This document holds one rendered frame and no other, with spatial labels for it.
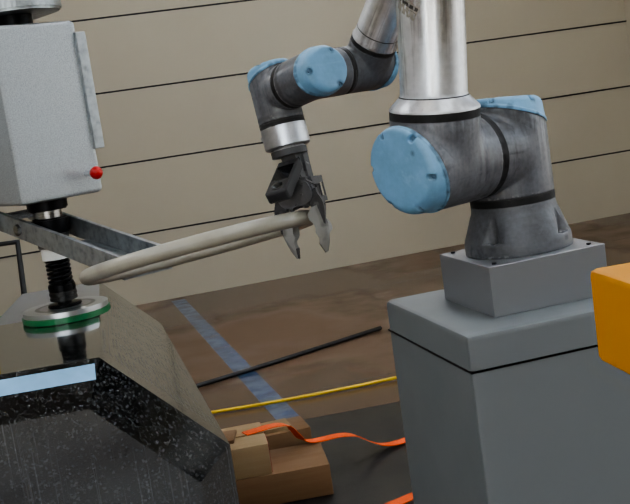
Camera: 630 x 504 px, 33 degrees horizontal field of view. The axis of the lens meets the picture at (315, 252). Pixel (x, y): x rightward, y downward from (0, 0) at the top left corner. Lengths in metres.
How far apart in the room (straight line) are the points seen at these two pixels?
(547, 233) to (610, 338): 0.96
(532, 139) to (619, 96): 6.84
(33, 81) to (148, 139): 4.89
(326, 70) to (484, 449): 0.73
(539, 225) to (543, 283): 0.10
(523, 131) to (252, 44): 5.86
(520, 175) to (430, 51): 0.29
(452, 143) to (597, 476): 0.60
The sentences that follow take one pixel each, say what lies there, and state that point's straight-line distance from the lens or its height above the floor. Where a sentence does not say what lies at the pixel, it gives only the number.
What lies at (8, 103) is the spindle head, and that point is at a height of 1.34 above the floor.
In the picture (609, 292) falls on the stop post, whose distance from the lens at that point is 0.88.
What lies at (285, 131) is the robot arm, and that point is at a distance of 2.02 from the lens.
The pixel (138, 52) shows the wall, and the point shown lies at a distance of 7.48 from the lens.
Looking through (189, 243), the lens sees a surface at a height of 1.03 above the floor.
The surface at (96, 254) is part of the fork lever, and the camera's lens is 2.39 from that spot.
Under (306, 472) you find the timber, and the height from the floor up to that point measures 0.10.
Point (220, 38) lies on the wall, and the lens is 7.57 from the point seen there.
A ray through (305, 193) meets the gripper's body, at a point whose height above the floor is 1.08.
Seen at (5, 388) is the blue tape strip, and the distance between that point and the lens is 2.18.
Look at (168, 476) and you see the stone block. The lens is 2.16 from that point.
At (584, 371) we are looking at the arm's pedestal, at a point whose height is 0.75.
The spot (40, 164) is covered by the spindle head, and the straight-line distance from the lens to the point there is 2.59.
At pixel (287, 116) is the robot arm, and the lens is 2.03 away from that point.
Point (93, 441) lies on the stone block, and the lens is 2.14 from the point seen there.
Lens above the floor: 1.25
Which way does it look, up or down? 8 degrees down
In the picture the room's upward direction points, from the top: 8 degrees counter-clockwise
